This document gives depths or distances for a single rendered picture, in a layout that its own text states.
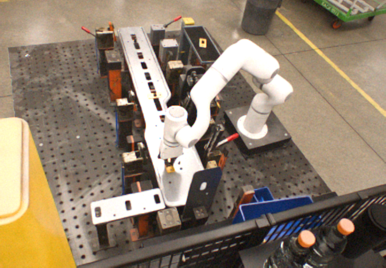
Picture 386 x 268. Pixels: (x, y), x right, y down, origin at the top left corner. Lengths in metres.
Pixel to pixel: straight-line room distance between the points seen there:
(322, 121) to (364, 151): 0.48
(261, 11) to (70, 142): 3.10
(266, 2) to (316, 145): 1.92
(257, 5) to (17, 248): 4.19
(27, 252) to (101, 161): 1.59
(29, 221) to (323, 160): 3.06
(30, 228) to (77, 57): 2.33
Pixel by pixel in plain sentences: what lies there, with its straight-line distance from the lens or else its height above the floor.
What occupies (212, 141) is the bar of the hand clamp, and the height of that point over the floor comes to 1.12.
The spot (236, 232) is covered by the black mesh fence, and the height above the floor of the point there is 1.55.
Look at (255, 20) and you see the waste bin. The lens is 4.45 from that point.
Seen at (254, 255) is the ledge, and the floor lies 1.43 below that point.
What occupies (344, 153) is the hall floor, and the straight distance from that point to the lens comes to 3.41.
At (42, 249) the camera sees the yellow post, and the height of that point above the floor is 1.93.
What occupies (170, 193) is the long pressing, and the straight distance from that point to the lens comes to 1.42.
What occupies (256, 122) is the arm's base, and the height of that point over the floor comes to 0.91.
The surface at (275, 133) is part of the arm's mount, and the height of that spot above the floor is 0.80.
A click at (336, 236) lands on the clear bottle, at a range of 0.79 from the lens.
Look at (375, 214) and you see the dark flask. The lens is 0.86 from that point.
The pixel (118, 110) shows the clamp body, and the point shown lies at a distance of 1.70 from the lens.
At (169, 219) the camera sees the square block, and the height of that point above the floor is 1.06.
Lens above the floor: 2.21
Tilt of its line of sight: 46 degrees down
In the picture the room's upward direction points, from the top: 12 degrees clockwise
